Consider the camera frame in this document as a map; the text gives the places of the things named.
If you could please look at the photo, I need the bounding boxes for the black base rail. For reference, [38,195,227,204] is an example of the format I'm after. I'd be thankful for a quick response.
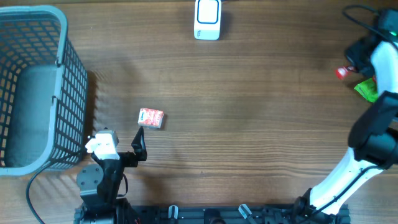
[73,203,351,224]

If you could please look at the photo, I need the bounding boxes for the green candy bag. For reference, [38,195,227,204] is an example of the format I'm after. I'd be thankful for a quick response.
[354,78,378,103]

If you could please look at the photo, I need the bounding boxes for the black left camera cable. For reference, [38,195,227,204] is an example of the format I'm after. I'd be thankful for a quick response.
[25,149,88,224]

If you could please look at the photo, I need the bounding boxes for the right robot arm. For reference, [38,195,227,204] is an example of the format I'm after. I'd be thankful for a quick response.
[289,4,397,223]

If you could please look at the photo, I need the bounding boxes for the red coffee stick sachet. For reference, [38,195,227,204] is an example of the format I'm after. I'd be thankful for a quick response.
[335,66,357,80]

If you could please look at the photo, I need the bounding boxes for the red Kleenex tissue pack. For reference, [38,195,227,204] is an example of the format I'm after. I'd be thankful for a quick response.
[137,108,164,129]

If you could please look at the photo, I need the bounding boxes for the white barcode scanner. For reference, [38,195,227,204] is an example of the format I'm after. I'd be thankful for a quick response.
[193,0,222,40]

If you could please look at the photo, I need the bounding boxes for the grey plastic basket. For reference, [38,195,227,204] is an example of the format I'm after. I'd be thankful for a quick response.
[1,6,88,176]

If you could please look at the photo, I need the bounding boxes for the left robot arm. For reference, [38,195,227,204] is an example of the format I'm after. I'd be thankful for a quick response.
[73,127,147,224]

